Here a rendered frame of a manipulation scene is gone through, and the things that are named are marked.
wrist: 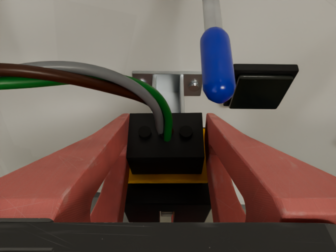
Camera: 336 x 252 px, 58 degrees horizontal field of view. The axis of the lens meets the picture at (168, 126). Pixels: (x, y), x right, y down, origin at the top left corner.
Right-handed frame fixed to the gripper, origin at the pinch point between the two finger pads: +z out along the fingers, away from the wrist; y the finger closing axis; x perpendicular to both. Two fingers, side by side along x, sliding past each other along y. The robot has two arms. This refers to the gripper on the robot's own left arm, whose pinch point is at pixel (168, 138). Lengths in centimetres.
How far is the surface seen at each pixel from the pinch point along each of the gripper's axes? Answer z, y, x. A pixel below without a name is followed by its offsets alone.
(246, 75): 7.1, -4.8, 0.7
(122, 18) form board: 6.3, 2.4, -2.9
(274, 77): 7.0, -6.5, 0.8
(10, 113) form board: 10.2, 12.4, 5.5
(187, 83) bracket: 8.2, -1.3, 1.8
